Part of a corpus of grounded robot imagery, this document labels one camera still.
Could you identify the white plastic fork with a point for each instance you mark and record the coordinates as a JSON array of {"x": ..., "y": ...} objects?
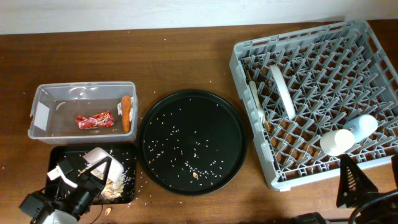
[{"x": 254, "y": 92}]

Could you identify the white round plate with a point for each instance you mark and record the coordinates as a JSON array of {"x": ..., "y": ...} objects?
[{"x": 283, "y": 91}]

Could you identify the white cup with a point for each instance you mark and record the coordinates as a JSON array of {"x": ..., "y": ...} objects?
[{"x": 335, "y": 143}]

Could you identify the clear plastic bin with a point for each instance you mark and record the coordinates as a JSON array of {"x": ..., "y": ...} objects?
[{"x": 56, "y": 106}]

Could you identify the orange carrot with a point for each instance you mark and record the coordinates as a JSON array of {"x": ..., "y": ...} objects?
[{"x": 125, "y": 108}]

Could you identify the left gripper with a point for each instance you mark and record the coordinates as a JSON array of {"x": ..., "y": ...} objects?
[{"x": 86, "y": 181}]

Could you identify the white tissue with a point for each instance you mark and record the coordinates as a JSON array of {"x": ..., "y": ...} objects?
[{"x": 131, "y": 111}]

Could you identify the red snack wrapper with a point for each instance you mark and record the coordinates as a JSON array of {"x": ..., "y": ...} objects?
[{"x": 102, "y": 120}]

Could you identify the light blue cup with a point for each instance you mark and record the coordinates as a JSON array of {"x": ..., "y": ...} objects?
[{"x": 361, "y": 127}]

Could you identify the black rectangular tray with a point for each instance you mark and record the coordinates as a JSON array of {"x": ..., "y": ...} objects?
[{"x": 125, "y": 153}]

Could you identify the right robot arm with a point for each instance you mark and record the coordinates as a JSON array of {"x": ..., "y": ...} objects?
[{"x": 380, "y": 209}]

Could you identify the pink bowl with scraps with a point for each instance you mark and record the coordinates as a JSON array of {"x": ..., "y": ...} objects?
[{"x": 97, "y": 154}]

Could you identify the black object at bottom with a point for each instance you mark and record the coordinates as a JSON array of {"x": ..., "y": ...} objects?
[{"x": 308, "y": 218}]

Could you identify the peanut on table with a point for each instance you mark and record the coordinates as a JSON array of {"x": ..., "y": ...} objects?
[{"x": 107, "y": 211}]

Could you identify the wooden chopstick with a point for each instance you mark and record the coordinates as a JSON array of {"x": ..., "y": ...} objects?
[{"x": 266, "y": 125}]

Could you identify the grey dishwasher rack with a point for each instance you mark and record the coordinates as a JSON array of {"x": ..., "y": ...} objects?
[{"x": 334, "y": 74}]

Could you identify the round black serving tray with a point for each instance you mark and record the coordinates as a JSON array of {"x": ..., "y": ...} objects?
[{"x": 192, "y": 131}]

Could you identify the food scraps pile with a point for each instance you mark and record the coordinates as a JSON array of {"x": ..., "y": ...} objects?
[{"x": 112, "y": 189}]

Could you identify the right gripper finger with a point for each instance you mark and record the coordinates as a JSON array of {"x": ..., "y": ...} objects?
[
  {"x": 355, "y": 188},
  {"x": 394, "y": 162}
]

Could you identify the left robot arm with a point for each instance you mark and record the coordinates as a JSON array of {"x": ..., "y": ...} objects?
[{"x": 43, "y": 209}]

